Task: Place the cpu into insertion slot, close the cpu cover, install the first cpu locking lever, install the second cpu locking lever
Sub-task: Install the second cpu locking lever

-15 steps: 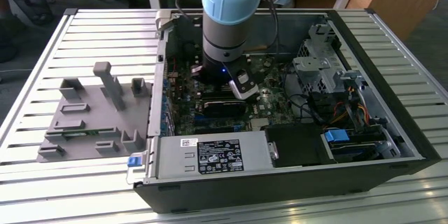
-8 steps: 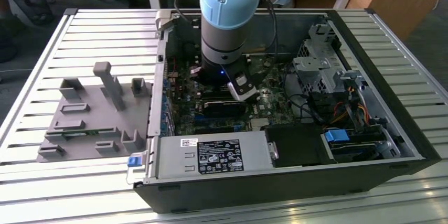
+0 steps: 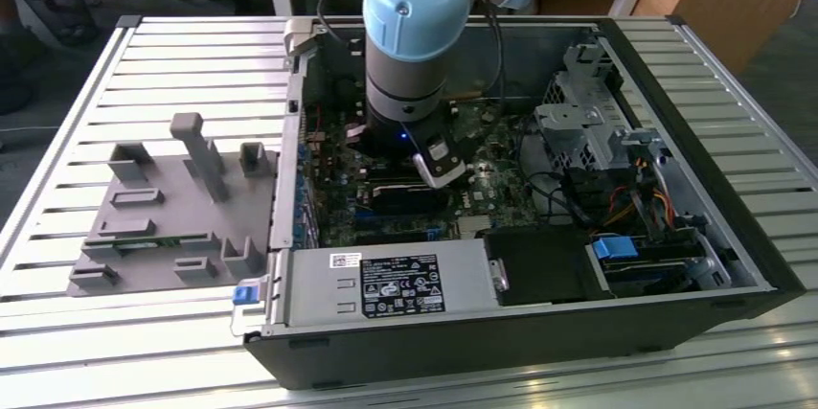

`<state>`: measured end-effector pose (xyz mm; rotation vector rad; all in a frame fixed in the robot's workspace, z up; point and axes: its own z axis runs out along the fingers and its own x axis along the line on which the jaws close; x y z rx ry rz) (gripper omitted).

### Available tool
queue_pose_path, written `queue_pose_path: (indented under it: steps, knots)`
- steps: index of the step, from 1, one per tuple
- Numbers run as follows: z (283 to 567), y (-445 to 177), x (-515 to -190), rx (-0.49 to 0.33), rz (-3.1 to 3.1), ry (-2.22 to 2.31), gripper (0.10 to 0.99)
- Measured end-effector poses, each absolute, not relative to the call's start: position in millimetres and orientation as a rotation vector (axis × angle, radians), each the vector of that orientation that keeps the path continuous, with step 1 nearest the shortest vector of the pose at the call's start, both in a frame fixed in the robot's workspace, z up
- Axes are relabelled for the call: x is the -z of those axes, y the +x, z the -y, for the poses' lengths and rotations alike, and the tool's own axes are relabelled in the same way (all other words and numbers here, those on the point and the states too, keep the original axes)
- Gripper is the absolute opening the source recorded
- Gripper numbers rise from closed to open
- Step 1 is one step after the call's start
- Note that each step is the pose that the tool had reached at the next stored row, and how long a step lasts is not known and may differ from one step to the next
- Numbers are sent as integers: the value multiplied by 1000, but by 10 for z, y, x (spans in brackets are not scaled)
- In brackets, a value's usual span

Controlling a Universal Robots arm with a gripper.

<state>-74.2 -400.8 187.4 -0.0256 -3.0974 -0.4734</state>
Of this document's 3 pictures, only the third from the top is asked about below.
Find black open PC case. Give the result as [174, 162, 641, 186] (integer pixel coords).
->
[241, 14, 808, 392]

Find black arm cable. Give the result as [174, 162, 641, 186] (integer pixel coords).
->
[317, 0, 373, 49]
[470, 0, 510, 111]

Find grey metal drive bracket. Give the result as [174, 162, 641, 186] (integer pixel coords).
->
[614, 126, 674, 161]

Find small silver heatsink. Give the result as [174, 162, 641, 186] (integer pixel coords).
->
[458, 216, 496, 239]

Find green spare RAM stick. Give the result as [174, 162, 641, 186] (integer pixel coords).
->
[113, 235, 213, 251]

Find black graphics card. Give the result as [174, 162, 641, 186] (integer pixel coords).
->
[369, 182, 453, 215]

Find blue case latch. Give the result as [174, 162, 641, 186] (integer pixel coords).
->
[233, 284, 262, 307]

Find blue disk carrier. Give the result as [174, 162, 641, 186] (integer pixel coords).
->
[592, 235, 641, 265]

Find grey parts rack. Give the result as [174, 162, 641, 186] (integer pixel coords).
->
[66, 111, 285, 299]

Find black plastic fan shroud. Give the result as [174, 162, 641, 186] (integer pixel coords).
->
[484, 225, 613, 308]

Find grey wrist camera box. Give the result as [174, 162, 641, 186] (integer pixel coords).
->
[410, 133, 470, 190]

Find yellow orange power wires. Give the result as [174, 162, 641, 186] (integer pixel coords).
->
[600, 154, 680, 231]

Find green motherboard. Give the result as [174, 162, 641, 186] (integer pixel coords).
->
[297, 102, 564, 250]

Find grey metal disk bay cage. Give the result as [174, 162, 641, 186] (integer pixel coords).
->
[530, 42, 641, 173]

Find grey case release handle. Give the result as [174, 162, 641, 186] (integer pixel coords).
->
[281, 18, 319, 57]

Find grey power supply unit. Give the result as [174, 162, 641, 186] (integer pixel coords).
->
[271, 239, 501, 331]

